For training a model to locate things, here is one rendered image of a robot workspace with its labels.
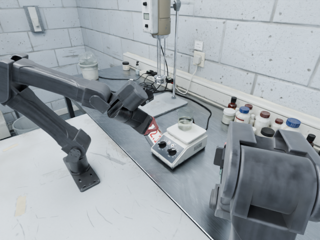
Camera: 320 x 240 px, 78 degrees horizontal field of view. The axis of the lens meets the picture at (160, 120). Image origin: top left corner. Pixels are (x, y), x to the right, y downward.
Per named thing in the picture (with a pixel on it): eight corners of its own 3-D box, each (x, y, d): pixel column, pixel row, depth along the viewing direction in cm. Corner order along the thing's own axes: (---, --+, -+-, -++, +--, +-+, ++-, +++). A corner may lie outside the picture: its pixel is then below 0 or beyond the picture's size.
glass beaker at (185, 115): (190, 124, 84) (192, 106, 79) (194, 132, 78) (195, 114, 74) (174, 124, 83) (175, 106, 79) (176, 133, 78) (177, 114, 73)
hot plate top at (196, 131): (186, 144, 72) (187, 142, 72) (165, 130, 80) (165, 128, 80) (207, 132, 79) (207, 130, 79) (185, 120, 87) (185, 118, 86)
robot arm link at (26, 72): (114, 84, 60) (3, 45, 53) (108, 96, 52) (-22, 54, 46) (104, 116, 66) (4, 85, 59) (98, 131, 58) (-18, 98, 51)
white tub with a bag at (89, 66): (82, 83, 147) (75, 53, 136) (81, 76, 159) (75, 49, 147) (101, 80, 151) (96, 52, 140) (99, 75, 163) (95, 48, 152)
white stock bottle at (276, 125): (268, 137, 89) (274, 121, 85) (267, 132, 93) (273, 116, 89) (280, 140, 88) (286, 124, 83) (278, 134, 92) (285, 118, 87)
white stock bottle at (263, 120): (264, 138, 89) (271, 117, 83) (250, 133, 92) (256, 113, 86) (267, 132, 93) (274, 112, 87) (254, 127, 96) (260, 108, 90)
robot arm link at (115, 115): (133, 101, 63) (117, 92, 58) (138, 114, 60) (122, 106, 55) (119, 114, 66) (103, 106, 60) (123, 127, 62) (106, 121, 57)
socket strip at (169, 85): (171, 90, 136) (171, 84, 133) (139, 75, 162) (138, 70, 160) (176, 88, 139) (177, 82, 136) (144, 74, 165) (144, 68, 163)
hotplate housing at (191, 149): (172, 171, 72) (173, 154, 68) (150, 153, 80) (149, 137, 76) (209, 145, 84) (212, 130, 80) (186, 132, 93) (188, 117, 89)
